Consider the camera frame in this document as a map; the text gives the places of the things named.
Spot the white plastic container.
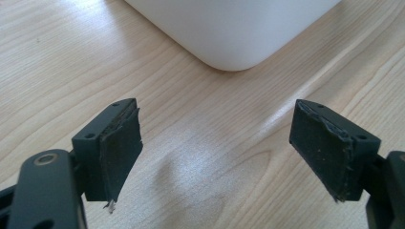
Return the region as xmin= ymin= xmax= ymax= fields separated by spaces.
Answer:
xmin=123 ymin=0 xmax=342 ymax=72

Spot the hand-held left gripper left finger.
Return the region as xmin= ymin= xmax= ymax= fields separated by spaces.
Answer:
xmin=71 ymin=97 xmax=144 ymax=214

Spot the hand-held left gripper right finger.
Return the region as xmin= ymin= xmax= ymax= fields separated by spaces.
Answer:
xmin=288 ymin=98 xmax=382 ymax=203

